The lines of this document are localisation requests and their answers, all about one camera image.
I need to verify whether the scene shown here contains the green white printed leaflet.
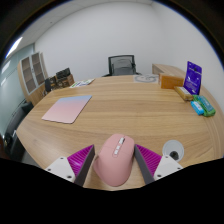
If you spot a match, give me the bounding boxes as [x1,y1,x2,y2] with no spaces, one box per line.
[69,78,96,89]

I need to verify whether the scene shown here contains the small black swivel chair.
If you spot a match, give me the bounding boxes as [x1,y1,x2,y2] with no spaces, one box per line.
[44,77,56,94]

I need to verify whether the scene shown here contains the black mesh office chair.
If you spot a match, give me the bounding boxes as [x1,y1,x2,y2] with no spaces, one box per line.
[102,54,143,78]

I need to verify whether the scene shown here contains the purple standing card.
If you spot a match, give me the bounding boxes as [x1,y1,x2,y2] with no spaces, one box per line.
[183,60,203,96]

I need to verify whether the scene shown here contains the small tan box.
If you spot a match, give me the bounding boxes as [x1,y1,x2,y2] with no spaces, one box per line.
[173,85,194,101]

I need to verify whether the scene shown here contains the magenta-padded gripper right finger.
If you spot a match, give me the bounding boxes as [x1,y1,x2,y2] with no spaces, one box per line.
[133,143,184,185]

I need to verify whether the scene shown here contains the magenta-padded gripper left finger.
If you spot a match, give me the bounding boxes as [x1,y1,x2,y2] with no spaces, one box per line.
[44,143,96,187]

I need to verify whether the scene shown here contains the wooden shelf unit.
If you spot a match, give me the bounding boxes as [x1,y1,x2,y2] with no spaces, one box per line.
[17,51,50,106]

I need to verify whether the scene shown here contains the ceiling lights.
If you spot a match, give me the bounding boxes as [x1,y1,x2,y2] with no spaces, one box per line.
[0,36,24,75]

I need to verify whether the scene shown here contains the pink-blue gradient mouse pad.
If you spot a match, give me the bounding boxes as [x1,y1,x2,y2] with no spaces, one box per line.
[41,94,93,125]

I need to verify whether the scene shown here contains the small blue box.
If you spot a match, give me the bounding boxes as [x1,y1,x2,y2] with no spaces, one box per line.
[190,100,205,116]

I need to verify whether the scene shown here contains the black armchair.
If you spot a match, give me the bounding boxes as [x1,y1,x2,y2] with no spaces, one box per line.
[2,99,35,162]

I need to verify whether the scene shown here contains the green flat box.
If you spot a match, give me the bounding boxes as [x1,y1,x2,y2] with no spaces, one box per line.
[193,94,217,118]

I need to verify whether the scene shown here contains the pink computer mouse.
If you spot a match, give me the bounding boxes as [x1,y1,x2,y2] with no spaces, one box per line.
[92,133,136,188]

